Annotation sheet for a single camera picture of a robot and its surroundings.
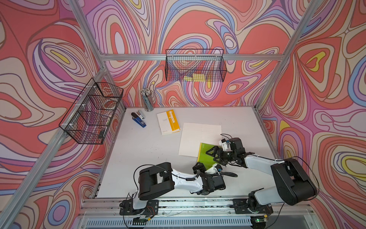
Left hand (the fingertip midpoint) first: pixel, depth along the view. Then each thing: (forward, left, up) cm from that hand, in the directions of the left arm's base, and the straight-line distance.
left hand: (203, 170), depth 85 cm
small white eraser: (+45, +47, +2) cm, 65 cm away
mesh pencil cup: (+51, +40, +12) cm, 66 cm away
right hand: (+6, -5, +2) cm, 8 cm away
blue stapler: (+40, +49, +3) cm, 63 cm away
